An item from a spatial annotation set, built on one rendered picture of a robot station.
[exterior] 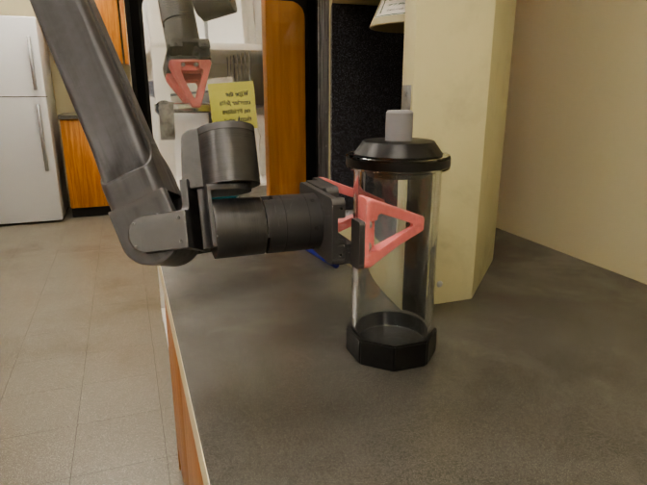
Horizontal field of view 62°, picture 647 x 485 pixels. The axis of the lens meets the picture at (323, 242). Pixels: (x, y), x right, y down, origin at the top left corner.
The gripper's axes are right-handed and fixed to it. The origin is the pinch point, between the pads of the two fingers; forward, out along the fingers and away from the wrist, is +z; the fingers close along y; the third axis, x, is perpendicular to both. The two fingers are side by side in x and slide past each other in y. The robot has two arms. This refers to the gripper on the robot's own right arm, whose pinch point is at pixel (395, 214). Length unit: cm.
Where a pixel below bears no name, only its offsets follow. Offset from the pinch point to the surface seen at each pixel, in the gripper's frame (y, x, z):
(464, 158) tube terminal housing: 10.1, -4.1, 15.1
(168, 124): 36.9, -7.5, -20.2
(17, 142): 498, 35, -119
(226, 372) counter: 1.1, 16.2, -18.7
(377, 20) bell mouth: 23.6, -22.1, 8.3
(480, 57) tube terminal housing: 10.1, -16.7, 16.4
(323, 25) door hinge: 41.7, -23.1, 6.8
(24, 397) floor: 175, 110, -76
